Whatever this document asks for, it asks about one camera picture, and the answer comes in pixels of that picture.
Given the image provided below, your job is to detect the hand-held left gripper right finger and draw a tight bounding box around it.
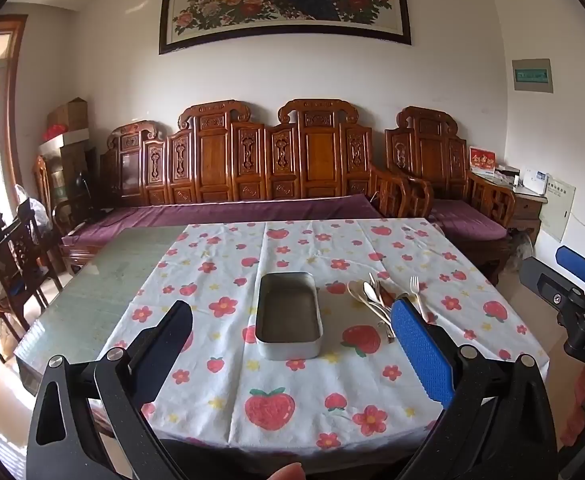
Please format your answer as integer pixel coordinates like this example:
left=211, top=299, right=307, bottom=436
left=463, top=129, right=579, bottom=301
left=391, top=297, right=558, bottom=480

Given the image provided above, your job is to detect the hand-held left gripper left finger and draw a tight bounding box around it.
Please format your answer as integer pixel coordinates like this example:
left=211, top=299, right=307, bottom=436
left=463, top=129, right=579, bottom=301
left=26, top=301, right=194, bottom=480

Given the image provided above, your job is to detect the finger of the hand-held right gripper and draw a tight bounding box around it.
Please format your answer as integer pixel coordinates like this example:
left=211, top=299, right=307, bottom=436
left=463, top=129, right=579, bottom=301
left=557, top=246, right=585, bottom=287
left=519, top=257, right=581, bottom=312

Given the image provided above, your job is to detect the metal fork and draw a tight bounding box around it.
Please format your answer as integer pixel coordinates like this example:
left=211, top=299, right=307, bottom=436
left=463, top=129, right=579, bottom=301
left=369, top=272, right=388, bottom=306
left=409, top=276, right=431, bottom=323

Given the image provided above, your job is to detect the rectangular metal tin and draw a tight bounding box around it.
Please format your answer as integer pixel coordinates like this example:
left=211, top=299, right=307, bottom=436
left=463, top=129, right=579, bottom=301
left=255, top=272, right=322, bottom=361

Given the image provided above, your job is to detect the person's left hand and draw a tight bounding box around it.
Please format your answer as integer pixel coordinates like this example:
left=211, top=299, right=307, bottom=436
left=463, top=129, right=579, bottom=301
left=255, top=461, right=304, bottom=480

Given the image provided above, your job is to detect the white distribution panel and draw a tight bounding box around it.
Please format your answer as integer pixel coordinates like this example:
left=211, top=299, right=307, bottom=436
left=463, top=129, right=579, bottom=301
left=537, top=172, right=573, bottom=243

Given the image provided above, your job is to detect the wooden side table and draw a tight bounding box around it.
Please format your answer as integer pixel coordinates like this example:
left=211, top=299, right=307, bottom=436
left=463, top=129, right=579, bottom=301
left=510, top=185, right=548, bottom=246

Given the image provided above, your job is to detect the purple armchair cushion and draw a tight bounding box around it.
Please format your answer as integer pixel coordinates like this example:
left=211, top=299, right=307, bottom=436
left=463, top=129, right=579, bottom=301
left=430, top=199, right=508, bottom=241

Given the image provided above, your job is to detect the white device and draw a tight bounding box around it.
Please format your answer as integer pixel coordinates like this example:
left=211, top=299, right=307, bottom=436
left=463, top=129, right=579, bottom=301
left=520, top=170, right=548, bottom=195

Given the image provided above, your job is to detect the strawberry print tablecloth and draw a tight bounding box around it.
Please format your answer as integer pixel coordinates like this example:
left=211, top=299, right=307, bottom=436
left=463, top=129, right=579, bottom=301
left=95, top=220, right=548, bottom=451

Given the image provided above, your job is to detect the purple sofa cushion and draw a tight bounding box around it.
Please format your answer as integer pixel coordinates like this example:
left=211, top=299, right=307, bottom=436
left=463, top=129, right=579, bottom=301
left=62, top=192, right=388, bottom=248

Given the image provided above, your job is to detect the carved wooden armchair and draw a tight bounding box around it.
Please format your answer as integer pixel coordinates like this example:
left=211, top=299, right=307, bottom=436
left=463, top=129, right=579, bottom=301
left=385, top=106, right=516, bottom=286

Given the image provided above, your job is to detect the dark wooden chair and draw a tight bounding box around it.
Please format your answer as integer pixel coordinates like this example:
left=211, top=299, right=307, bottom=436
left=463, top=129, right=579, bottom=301
left=0, top=210, right=63, bottom=351

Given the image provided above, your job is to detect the clear plastic bag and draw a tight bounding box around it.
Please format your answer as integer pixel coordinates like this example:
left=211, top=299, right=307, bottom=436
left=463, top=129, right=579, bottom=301
left=15, top=184, right=53, bottom=241

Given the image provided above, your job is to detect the carved wooden sofa bench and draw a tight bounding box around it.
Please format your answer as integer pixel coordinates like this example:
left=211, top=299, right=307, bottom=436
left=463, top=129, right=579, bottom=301
left=62, top=99, right=433, bottom=276

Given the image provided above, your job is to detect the wooden cabinet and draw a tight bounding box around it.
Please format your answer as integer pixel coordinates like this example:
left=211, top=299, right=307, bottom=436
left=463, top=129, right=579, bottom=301
left=47, top=142, right=98, bottom=211

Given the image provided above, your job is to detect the carved wooden chair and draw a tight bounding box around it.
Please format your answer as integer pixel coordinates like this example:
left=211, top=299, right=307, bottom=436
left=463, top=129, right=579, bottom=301
left=32, top=155, right=73, bottom=231

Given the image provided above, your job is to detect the white flat box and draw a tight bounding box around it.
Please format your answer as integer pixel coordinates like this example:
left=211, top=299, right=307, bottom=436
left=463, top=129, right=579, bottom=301
left=40, top=127, right=90, bottom=156

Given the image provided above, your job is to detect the cardboard box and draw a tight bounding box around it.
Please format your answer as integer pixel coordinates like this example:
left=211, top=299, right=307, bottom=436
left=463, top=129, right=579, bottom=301
left=47, top=97, right=89, bottom=133

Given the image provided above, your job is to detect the framed floral painting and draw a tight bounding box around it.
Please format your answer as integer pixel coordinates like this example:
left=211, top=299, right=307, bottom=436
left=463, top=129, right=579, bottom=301
left=159, top=0, right=412, bottom=55

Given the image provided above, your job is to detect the wooden-handled utensil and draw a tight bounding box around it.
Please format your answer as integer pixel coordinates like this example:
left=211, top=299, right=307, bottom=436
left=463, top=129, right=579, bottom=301
left=377, top=280, right=398, bottom=307

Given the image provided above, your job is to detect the green wall panel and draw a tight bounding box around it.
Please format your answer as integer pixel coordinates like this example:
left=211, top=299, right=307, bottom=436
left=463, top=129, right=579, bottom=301
left=511, top=58, right=555, bottom=94

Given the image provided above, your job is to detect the wooden door frame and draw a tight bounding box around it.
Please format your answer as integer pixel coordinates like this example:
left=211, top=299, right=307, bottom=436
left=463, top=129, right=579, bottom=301
left=0, top=15, right=28, bottom=196

